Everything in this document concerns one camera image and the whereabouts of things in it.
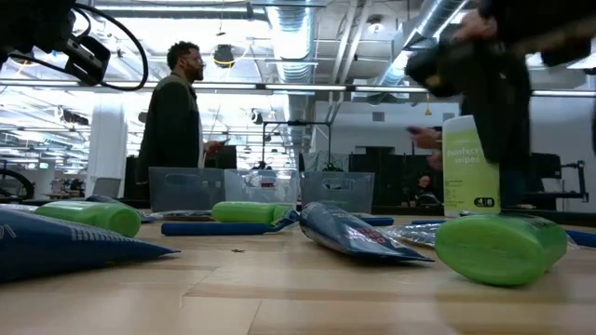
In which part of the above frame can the green travel bottle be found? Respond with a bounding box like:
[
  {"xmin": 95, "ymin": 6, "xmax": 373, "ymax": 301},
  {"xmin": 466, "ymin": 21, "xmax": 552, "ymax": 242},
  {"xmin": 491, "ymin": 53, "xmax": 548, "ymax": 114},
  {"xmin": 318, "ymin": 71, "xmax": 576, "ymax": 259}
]
[
  {"xmin": 434, "ymin": 212, "xmax": 570, "ymax": 288},
  {"xmin": 210, "ymin": 200, "xmax": 295, "ymax": 226},
  {"xmin": 34, "ymin": 199, "xmax": 142, "ymax": 239}
]

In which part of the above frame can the black equipment stand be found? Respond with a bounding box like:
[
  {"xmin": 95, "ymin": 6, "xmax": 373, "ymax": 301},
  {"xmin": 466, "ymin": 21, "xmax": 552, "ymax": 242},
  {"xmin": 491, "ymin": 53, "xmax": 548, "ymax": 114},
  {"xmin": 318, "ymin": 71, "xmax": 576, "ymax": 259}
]
[{"xmin": 529, "ymin": 152, "xmax": 590, "ymax": 211}]

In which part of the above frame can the green disinfecting wipes canister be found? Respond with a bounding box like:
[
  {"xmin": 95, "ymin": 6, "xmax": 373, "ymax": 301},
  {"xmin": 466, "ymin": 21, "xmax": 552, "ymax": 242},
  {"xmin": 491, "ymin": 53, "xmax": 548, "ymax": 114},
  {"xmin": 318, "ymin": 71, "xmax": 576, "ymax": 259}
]
[{"xmin": 440, "ymin": 114, "xmax": 503, "ymax": 219}]

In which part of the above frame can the white pillar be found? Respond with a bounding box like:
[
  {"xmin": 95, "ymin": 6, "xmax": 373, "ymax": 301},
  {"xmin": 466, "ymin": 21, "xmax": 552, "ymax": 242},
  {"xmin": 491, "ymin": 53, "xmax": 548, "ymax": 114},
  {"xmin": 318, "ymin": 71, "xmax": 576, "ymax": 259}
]
[{"xmin": 86, "ymin": 100, "xmax": 128, "ymax": 199}]

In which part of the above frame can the black background cabinet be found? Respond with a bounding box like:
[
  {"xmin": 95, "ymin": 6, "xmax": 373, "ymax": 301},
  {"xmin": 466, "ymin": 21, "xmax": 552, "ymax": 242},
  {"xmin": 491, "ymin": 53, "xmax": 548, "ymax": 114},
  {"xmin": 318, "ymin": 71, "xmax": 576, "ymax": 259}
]
[{"xmin": 123, "ymin": 155, "xmax": 151, "ymax": 201}]

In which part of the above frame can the grey background laptop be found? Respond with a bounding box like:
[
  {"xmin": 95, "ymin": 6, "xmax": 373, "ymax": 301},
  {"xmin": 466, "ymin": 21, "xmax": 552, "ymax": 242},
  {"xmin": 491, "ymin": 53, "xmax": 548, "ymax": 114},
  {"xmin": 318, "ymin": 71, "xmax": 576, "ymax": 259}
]
[{"xmin": 90, "ymin": 177, "xmax": 123, "ymax": 200}]

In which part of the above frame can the dark grey storage bin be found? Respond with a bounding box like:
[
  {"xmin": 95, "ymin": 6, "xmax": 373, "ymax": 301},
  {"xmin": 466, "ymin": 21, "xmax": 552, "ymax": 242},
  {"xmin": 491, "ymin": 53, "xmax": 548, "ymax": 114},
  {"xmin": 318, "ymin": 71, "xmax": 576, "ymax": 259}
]
[{"xmin": 148, "ymin": 166, "xmax": 226, "ymax": 214}]

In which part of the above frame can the clear plastic storage bin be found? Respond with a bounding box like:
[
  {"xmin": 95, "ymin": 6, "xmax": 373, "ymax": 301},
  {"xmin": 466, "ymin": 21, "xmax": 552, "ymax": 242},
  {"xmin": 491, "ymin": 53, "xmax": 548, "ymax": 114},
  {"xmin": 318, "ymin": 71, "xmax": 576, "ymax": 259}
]
[{"xmin": 223, "ymin": 167, "xmax": 301, "ymax": 208}]

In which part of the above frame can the black wheel ring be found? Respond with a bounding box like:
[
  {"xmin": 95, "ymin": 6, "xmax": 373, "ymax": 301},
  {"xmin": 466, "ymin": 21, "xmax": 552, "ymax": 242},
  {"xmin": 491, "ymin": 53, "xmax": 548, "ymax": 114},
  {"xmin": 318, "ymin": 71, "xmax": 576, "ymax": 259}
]
[{"xmin": 0, "ymin": 167, "xmax": 35, "ymax": 201}]

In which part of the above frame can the black ceiling cable reel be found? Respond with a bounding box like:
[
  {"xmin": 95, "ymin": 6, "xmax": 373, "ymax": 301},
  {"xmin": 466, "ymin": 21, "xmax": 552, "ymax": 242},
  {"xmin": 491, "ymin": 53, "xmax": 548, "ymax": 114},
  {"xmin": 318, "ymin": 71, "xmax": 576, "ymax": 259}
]
[{"xmin": 212, "ymin": 44, "xmax": 237, "ymax": 69}]

